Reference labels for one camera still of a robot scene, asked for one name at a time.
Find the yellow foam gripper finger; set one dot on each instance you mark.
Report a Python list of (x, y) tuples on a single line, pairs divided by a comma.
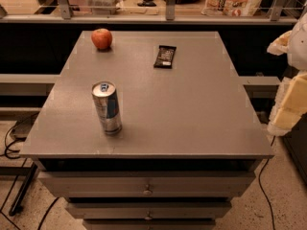
[(290, 105), (281, 45)]

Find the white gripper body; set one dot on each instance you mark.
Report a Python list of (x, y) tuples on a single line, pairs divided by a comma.
[(299, 50)]

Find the silver blue redbull can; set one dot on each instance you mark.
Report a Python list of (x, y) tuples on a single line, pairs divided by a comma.
[(104, 94)]

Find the grey drawer cabinet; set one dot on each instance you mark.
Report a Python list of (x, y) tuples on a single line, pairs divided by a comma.
[(190, 132)]

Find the dark chocolate bar wrapper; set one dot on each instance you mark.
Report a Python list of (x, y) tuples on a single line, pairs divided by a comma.
[(165, 56)]

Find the top drawer knob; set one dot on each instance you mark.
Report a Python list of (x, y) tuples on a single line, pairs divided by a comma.
[(147, 191)]

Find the drawer knob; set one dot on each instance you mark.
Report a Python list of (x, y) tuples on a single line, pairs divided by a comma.
[(147, 191), (148, 216)]

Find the red apple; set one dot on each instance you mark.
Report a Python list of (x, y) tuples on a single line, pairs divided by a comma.
[(101, 38)]

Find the grey metal railing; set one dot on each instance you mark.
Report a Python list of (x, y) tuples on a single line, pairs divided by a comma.
[(144, 12)]

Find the black metal stand leg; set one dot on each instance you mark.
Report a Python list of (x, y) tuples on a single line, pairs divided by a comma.
[(28, 174)]

